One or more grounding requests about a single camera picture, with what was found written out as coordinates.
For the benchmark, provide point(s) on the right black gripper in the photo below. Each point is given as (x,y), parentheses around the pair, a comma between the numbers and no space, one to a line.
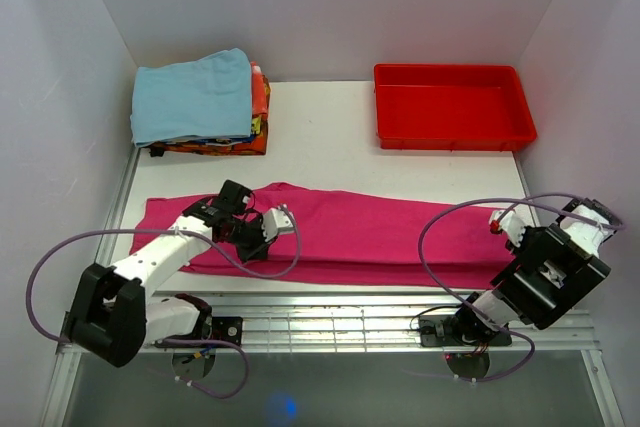
(526,233)

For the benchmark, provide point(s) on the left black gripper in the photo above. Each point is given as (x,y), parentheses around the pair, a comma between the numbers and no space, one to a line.
(259,249)

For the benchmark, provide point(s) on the pink trousers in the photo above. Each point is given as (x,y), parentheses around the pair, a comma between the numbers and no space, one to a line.
(348,238)

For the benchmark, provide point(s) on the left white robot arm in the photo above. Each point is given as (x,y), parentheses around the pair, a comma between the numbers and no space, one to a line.
(112,314)

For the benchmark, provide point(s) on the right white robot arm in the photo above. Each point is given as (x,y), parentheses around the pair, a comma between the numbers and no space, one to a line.
(553,268)

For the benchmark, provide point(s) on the folded orange patterned trousers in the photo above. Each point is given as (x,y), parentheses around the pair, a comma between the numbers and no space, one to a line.
(253,145)

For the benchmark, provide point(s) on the red plastic tray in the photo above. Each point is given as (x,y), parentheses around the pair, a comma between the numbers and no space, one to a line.
(451,107)

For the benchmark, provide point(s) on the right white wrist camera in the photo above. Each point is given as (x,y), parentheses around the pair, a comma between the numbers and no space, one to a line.
(509,223)

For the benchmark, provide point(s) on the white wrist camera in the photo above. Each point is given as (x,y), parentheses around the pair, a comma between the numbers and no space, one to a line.
(277,221)
(509,223)

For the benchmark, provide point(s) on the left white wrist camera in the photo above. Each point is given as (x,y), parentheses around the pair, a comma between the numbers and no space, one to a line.
(277,221)

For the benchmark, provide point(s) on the aluminium rail frame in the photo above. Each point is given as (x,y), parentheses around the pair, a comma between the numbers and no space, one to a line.
(299,318)

